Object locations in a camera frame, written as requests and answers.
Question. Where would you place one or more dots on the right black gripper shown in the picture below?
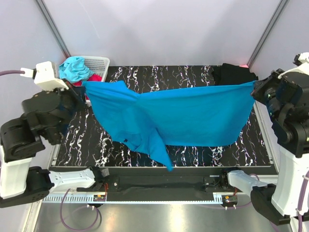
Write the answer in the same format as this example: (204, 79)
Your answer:
(259, 88)

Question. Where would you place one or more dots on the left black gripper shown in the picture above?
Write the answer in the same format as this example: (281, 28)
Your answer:
(77, 93)

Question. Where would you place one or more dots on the blue t-shirt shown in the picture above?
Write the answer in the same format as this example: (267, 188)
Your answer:
(149, 122)

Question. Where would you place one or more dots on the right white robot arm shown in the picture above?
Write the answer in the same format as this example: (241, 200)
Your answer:
(289, 197)

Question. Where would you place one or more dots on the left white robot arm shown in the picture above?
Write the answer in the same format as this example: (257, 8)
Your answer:
(46, 115)

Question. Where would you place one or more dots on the light turquoise t-shirt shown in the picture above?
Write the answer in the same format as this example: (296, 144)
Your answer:
(73, 69)

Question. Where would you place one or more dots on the red t-shirt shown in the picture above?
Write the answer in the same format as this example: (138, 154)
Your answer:
(94, 77)

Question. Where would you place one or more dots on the white plastic basket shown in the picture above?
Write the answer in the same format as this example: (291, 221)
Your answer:
(99, 65)

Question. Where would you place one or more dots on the black folded t-shirt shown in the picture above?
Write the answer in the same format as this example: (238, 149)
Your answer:
(228, 74)

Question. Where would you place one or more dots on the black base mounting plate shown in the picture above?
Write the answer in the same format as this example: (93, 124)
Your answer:
(159, 177)

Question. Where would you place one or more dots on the right aluminium corner post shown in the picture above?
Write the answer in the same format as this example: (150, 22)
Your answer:
(267, 31)

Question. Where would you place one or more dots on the aluminium corner post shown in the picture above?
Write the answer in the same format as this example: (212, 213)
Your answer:
(267, 31)
(53, 27)

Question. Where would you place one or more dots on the aluminium frame rail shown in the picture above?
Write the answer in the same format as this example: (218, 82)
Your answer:
(72, 198)

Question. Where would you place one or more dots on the left aluminium corner post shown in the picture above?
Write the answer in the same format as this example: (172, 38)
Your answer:
(53, 27)

